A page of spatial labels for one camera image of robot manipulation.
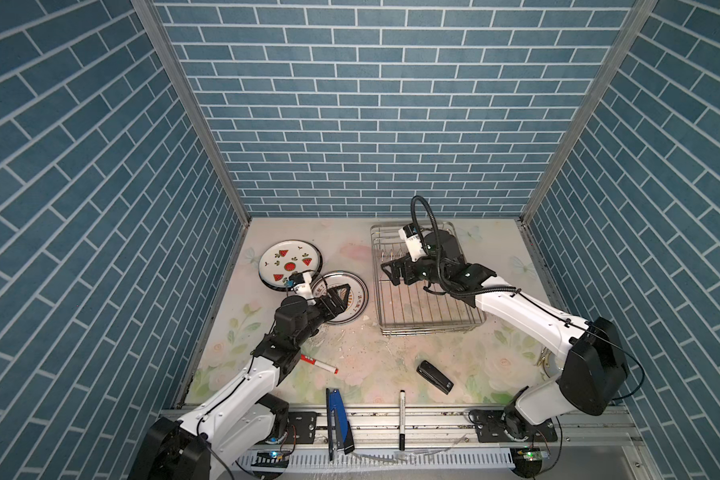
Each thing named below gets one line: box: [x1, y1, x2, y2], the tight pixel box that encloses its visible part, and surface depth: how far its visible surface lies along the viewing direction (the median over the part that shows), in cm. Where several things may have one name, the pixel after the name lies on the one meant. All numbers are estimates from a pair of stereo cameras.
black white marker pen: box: [399, 389, 406, 451], surface depth 77 cm
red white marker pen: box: [300, 354, 339, 375], surface depth 86 cm
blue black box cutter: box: [326, 388, 355, 461], surface depth 74 cm
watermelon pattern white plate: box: [258, 240, 323, 289], surface depth 107 cm
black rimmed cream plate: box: [259, 239, 323, 291], surface depth 107 cm
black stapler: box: [416, 360, 455, 395], surface depth 81 cm
